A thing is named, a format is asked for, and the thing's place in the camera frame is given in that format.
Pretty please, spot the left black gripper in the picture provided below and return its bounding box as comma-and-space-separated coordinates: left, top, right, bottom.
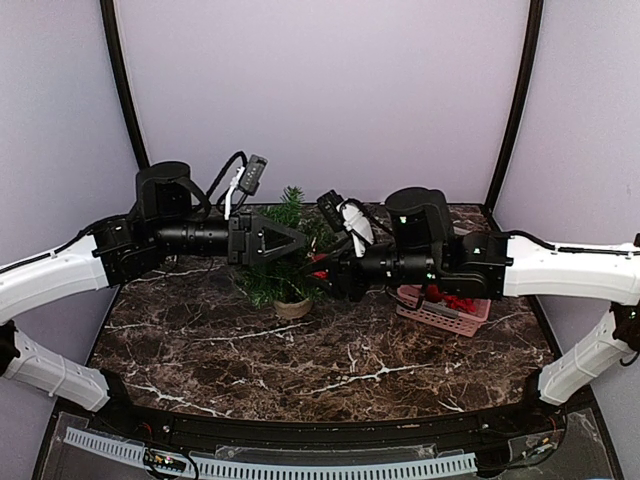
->
152, 210, 307, 267

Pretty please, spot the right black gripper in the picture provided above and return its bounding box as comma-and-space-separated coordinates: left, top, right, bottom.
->
298, 233, 442, 303

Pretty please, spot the small green christmas tree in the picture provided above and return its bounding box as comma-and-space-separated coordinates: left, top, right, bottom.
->
235, 186, 337, 320

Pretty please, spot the pink plastic basket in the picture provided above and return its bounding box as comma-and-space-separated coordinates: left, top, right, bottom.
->
396, 285, 491, 337

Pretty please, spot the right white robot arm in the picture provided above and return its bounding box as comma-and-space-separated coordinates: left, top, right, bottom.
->
305, 187, 639, 434

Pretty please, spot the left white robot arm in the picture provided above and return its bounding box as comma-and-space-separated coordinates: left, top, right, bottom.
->
1, 161, 306, 436

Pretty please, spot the red ball ornament cluster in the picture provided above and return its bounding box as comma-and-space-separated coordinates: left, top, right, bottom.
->
425, 285, 478, 314

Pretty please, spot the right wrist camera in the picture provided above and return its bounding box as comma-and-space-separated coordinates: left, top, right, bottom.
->
317, 190, 375, 258

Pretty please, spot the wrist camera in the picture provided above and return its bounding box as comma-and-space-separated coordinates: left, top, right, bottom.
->
317, 190, 375, 258
217, 155, 268, 220

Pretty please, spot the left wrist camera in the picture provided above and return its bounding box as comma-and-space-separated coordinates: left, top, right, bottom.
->
217, 155, 268, 220

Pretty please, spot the white perforated cable duct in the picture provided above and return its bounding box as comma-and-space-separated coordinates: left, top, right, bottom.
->
63, 427, 478, 480

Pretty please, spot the left black frame pole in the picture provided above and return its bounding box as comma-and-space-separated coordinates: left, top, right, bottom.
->
99, 0, 151, 173

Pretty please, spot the black frame pole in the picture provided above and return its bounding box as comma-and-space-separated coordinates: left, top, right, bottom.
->
99, 0, 151, 173
483, 0, 545, 215

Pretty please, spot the right black frame pole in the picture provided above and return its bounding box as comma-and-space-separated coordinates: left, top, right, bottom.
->
483, 0, 545, 215

